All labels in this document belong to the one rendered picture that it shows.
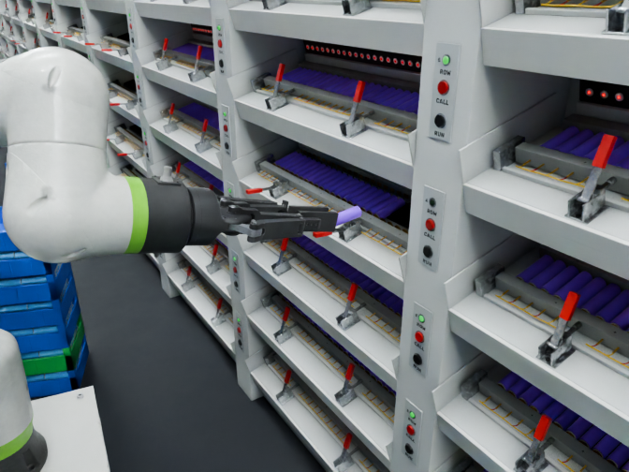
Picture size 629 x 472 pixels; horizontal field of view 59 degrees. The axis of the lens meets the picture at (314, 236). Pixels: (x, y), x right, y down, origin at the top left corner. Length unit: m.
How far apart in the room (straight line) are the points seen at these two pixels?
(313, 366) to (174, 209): 0.74
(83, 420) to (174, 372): 0.72
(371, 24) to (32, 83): 0.47
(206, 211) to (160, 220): 0.06
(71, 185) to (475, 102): 0.48
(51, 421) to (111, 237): 0.60
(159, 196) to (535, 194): 0.45
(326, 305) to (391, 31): 0.59
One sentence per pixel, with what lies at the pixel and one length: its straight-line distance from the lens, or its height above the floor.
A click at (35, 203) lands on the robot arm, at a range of 0.63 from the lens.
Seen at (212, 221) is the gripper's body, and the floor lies 0.85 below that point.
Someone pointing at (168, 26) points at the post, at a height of 0.99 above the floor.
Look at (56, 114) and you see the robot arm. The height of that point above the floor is 0.99.
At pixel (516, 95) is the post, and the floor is 0.98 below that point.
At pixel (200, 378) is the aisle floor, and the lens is 1.81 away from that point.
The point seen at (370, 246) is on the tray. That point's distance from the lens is 0.99.
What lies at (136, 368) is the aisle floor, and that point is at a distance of 1.90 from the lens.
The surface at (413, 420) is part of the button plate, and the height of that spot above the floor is 0.44.
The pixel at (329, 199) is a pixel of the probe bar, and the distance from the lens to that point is 1.11.
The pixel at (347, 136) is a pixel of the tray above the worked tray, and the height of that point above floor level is 0.88.
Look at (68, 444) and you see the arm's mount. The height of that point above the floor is 0.38.
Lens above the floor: 1.11
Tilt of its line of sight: 24 degrees down
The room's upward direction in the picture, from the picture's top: straight up
